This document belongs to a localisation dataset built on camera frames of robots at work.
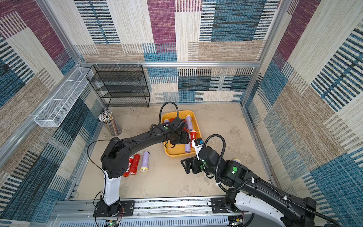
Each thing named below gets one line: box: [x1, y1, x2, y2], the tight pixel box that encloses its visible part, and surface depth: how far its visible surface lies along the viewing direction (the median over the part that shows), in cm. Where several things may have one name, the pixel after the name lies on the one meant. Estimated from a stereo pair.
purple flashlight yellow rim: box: [140, 150, 150, 173], surface depth 88 cm
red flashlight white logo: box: [189, 130, 198, 142], surface depth 100 cm
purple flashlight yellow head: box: [185, 141, 191, 154], surface depth 94 cm
